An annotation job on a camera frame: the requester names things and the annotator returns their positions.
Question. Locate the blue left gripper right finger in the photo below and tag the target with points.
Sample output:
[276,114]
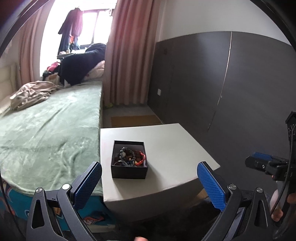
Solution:
[213,185]

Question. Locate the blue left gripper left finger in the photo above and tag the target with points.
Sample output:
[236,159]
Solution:
[84,184]

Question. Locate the black jewelry box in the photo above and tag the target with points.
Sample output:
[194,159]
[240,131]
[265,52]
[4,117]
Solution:
[129,160]

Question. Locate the person's right hand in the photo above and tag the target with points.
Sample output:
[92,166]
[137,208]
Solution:
[278,213]

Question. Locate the green bed blanket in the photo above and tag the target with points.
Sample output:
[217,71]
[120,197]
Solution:
[51,143]

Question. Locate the white side table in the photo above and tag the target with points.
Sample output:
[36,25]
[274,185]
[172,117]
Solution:
[171,180]

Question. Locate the brown cardboard floor sheet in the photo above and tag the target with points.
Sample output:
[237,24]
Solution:
[135,120]

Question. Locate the beige crumpled clothing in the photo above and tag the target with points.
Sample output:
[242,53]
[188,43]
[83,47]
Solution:
[32,93]

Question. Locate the dark clothes pile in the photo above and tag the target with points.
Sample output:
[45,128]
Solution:
[75,67]

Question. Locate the beige padded headboard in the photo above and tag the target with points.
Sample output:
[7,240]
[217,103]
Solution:
[8,88]

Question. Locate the pink curtain right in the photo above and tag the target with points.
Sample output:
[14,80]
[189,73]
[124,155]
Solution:
[129,52]

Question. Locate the pink curtain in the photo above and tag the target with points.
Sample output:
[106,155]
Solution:
[31,35]
[129,52]

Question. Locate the pink curtain left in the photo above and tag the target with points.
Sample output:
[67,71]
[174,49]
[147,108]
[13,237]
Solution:
[31,35]

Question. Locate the hanging dark garments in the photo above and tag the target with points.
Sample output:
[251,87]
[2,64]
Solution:
[70,30]

